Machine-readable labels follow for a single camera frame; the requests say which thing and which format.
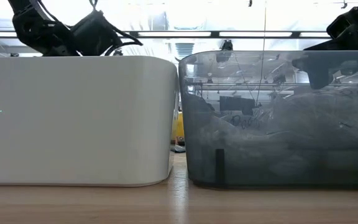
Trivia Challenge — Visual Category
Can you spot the clear vanity pack bag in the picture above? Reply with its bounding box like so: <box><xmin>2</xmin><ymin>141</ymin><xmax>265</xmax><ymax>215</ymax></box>
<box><xmin>290</xmin><ymin>83</ymin><xmax>358</xmax><ymax>131</ymax></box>
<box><xmin>259</xmin><ymin>93</ymin><xmax>358</xmax><ymax>175</ymax></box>
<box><xmin>194</xmin><ymin>93</ymin><xmax>279</xmax><ymax>162</ymax></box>

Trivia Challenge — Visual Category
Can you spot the white plastic bin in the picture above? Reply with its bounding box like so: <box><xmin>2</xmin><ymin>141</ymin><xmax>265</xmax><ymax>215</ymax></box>
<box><xmin>0</xmin><ymin>55</ymin><xmax>180</xmax><ymax>188</ymax></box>

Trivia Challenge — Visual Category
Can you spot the black box device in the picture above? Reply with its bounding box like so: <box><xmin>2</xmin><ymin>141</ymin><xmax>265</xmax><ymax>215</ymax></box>
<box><xmin>218</xmin><ymin>95</ymin><xmax>257</xmax><ymax>116</ymax></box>

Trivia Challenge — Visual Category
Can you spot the smoked transparent plastic bin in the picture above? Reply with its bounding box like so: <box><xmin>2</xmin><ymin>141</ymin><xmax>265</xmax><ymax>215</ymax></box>
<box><xmin>177</xmin><ymin>49</ymin><xmax>358</xmax><ymax>190</ymax></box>

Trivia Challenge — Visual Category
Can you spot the yellow Lysol wipes canister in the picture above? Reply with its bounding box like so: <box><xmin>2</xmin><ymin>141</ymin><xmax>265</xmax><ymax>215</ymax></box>
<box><xmin>170</xmin><ymin>111</ymin><xmax>186</xmax><ymax>143</ymax></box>

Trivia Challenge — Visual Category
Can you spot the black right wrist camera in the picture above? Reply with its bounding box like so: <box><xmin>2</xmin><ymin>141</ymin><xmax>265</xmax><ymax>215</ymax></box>
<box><xmin>326</xmin><ymin>14</ymin><xmax>356</xmax><ymax>41</ymax></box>

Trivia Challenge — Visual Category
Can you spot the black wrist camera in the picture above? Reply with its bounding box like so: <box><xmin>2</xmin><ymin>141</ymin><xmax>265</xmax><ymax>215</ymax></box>
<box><xmin>70</xmin><ymin>9</ymin><xmax>124</xmax><ymax>57</ymax></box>
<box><xmin>326</xmin><ymin>14</ymin><xmax>356</xmax><ymax>41</ymax></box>

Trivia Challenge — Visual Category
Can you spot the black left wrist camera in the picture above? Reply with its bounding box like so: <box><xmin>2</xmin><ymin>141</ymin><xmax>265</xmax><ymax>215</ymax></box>
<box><xmin>70</xmin><ymin>9</ymin><xmax>124</xmax><ymax>57</ymax></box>

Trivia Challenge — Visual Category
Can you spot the black left wrist camera cable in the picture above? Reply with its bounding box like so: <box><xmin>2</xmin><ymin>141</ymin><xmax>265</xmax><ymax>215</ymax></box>
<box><xmin>88</xmin><ymin>0</ymin><xmax>144</xmax><ymax>57</ymax></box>

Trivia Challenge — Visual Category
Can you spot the black metal table frame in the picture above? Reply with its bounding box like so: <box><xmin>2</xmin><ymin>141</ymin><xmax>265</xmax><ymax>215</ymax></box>
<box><xmin>0</xmin><ymin>30</ymin><xmax>331</xmax><ymax>39</ymax></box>

